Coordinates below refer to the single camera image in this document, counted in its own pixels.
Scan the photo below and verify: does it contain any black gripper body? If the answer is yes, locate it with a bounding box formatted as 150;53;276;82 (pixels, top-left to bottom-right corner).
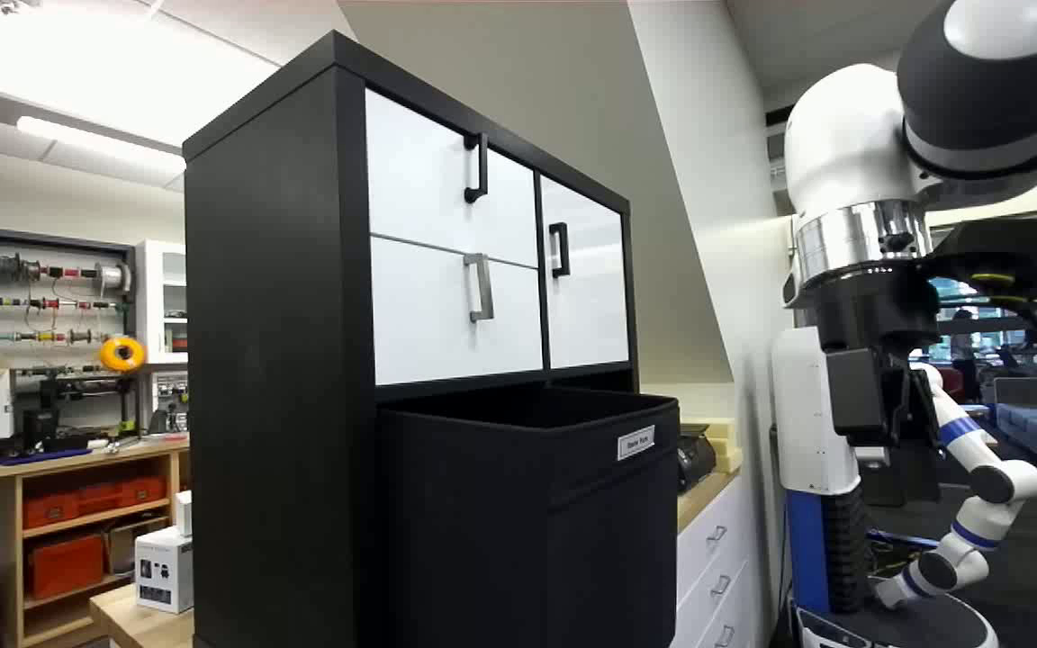
784;263;945;361

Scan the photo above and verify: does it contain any black fabric basket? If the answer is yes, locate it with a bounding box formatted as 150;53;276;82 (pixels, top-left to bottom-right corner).
375;385;683;648

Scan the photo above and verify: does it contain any grey round robot base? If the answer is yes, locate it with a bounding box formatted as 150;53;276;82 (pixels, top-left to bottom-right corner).
795;587;1001;648

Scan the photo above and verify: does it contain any white drawer cabinet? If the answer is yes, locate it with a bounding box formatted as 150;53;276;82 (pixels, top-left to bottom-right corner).
670;417;764;648

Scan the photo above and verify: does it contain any white basket label tag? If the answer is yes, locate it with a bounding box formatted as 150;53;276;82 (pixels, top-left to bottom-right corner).
612;420;660;466

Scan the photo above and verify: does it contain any white cabinet door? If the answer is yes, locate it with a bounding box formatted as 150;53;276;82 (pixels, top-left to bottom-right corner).
536;172;634;373

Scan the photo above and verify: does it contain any black and white cabinet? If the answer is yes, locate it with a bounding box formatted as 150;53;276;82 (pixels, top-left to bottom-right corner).
180;30;683;648

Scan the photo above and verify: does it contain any white blue robot column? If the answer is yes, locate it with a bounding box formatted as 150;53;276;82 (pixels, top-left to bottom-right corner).
768;325;873;619

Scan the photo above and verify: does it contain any black countertop device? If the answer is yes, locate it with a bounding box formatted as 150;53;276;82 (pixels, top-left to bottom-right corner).
674;425;719;497

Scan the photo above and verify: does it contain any white vented device box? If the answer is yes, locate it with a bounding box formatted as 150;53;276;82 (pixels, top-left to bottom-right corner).
134;486;200;615

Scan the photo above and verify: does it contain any yellow spool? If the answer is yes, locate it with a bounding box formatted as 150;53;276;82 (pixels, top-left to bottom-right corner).
99;330;150;377

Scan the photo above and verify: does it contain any light wooden table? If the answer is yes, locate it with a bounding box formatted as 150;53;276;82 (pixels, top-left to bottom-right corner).
87;583;200;648

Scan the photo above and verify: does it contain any long orange storage bin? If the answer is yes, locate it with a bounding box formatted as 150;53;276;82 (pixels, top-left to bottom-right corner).
23;467;173;533

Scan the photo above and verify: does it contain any wooden workbench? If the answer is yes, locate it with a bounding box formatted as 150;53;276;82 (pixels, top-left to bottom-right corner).
0;432;194;648

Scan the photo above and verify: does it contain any grey tool pegboard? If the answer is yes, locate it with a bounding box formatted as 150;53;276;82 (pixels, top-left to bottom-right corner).
0;223;144;353

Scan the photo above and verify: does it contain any small orange storage bin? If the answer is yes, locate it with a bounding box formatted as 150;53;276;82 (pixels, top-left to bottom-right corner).
27;531;111;605

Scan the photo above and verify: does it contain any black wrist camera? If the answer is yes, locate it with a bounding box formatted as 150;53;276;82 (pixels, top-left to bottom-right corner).
926;217;1037;312

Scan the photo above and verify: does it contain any black door handle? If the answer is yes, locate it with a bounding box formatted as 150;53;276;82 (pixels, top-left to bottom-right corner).
544;220;574;281

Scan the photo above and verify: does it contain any silver drawer handle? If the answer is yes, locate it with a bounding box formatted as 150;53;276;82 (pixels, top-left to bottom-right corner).
466;252;502;329

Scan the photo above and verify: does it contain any black drawer handle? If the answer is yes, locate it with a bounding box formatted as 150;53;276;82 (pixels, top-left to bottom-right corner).
460;129;495;210

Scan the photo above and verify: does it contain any white drawer with silver handle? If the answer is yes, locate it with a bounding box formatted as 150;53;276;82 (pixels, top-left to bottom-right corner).
366;234;546;389

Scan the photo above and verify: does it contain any white drawer with black handle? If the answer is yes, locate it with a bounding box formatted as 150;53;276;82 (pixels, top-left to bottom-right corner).
359;85;544;271

